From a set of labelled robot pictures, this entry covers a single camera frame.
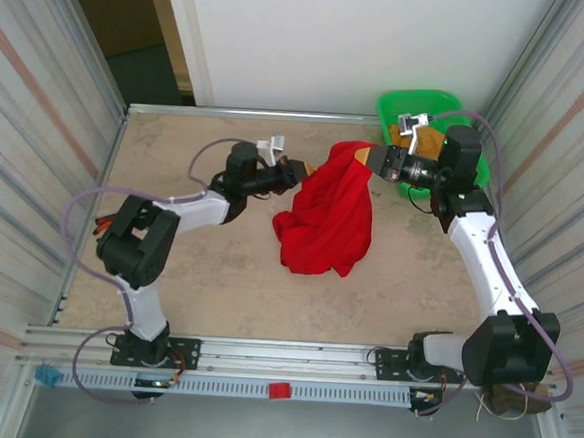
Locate red t-shirt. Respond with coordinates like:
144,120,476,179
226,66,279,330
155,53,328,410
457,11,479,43
267,133,382,281

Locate mustard orange cloth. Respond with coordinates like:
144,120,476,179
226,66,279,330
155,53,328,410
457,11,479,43
386,122,448,161

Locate green plastic basket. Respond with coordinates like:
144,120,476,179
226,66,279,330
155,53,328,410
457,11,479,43
370,86,497,207

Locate brown wooden door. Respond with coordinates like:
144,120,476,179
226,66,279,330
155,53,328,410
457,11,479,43
55,0,171,64

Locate small red block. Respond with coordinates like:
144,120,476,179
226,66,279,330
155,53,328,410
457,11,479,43
267,380,293,400

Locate small circuit board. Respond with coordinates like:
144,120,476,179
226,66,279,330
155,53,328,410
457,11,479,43
132,375,180,391
408,387,444,406

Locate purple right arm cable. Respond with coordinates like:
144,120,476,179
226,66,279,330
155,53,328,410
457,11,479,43
407,106,584,429

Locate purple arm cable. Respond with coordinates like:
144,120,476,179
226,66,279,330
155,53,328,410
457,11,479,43
51,126,241,413
407,106,584,429

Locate orange handled pliers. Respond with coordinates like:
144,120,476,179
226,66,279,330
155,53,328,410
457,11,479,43
92,212,118,241

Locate aluminium mounting rail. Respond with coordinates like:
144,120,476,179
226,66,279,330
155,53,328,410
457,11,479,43
20,323,554,398

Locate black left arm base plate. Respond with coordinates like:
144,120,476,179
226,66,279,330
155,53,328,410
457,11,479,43
110,333,202,373

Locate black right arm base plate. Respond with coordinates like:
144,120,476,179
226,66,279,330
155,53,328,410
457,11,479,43
371,348,465,387

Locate grey slotted cable duct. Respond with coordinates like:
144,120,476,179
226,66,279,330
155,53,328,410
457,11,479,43
54,365,414,412

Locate brown cloth bag with string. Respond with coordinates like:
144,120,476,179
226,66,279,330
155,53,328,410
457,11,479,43
478,377,555,424

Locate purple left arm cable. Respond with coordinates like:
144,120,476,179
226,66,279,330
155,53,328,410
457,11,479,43
51,126,241,413

